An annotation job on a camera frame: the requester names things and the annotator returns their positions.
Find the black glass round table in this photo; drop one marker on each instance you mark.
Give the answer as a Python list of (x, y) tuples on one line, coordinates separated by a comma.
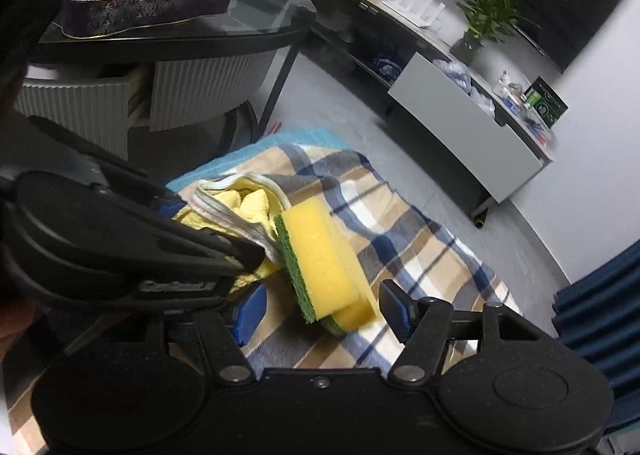
[(240, 30)]

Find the clutter of small bottles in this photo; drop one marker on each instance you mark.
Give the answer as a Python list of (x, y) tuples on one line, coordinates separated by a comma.
[(522, 107)]

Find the blue printed bag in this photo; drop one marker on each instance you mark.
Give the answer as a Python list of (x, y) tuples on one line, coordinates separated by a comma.
[(387, 67)]

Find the grey ribbed stool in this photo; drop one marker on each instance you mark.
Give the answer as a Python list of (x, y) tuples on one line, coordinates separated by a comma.
[(210, 90), (75, 105)]

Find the black and green box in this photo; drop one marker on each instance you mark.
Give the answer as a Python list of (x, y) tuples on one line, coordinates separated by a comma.
[(546, 102)]

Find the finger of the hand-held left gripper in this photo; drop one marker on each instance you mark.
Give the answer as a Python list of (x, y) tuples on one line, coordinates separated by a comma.
[(115, 170), (225, 250)]

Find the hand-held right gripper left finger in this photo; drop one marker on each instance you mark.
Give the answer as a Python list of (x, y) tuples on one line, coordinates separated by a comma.
[(250, 311)]

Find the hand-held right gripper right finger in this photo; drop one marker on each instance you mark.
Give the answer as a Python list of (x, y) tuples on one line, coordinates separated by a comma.
[(395, 307)]

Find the person's left hand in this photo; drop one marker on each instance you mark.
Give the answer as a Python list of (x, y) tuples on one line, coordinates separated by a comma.
[(10, 330)]

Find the clear plastic bags in drawer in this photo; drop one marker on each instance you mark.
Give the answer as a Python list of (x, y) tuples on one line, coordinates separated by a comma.
[(462, 82)]

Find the potted plant in black pot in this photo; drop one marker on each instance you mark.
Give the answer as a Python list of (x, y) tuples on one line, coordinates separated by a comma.
[(487, 15)]

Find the grey television cabinet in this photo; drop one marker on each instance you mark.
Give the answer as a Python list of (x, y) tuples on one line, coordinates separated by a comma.
[(465, 125)]

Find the blue curtain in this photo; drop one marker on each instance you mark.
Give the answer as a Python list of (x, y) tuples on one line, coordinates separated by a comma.
[(600, 325)]

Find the plaid blanket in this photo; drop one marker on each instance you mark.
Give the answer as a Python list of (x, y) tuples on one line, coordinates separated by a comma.
[(400, 245)]

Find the white router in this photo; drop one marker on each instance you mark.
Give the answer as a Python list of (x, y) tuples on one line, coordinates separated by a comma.
[(415, 2)]

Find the yellow and green sponge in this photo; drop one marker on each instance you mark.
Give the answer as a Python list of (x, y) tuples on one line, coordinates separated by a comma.
[(320, 255), (357, 317)]

